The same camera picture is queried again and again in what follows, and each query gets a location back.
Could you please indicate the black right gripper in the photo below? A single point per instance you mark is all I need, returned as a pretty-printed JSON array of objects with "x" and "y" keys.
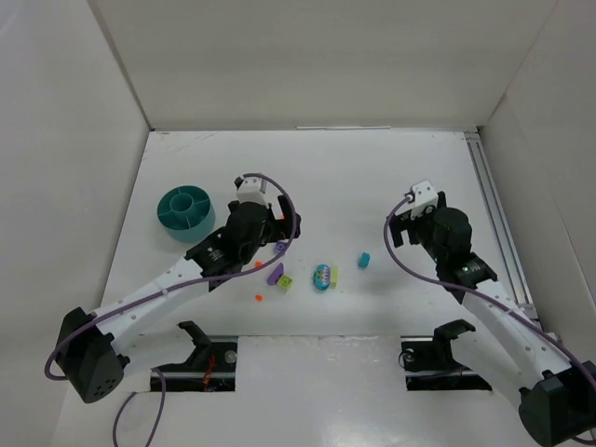
[{"x": 414, "y": 223}]

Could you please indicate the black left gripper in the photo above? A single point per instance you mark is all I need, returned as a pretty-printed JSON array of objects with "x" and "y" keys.
[{"x": 279, "y": 222}]

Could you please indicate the teal small lego brick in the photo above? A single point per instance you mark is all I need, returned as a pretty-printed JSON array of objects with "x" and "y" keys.
[{"x": 364, "y": 260}]

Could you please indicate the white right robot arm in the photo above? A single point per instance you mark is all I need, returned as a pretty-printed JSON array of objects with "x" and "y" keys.
[{"x": 552, "y": 390}]

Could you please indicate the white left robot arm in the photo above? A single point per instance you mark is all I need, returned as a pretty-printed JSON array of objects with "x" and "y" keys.
[{"x": 94, "y": 349}]

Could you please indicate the purple curved lego piece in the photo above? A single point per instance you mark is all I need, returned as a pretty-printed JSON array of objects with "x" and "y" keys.
[{"x": 275, "y": 275}]

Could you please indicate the lime green square lego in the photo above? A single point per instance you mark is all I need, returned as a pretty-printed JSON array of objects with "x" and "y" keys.
[{"x": 284, "y": 283}]

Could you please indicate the teal printed oval lego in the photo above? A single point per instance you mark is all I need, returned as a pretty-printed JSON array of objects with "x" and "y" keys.
[{"x": 322, "y": 277}]

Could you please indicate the pale green lego brick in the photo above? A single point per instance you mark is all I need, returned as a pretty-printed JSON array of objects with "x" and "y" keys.
[{"x": 334, "y": 275}]

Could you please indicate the teal round divided container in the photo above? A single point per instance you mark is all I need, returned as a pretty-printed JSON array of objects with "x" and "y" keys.
[{"x": 186, "y": 213}]

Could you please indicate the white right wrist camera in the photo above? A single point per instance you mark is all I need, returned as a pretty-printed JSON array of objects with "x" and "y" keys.
[{"x": 422, "y": 199}]

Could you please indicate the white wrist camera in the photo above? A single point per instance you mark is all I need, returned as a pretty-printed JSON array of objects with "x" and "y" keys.
[
  {"x": 251, "y": 189},
  {"x": 422, "y": 199}
]

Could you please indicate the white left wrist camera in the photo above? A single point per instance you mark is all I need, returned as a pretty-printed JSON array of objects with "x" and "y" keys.
[{"x": 251, "y": 189}]

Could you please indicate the aluminium rail right side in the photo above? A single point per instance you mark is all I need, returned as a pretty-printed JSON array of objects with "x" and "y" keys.
[{"x": 513, "y": 267}]

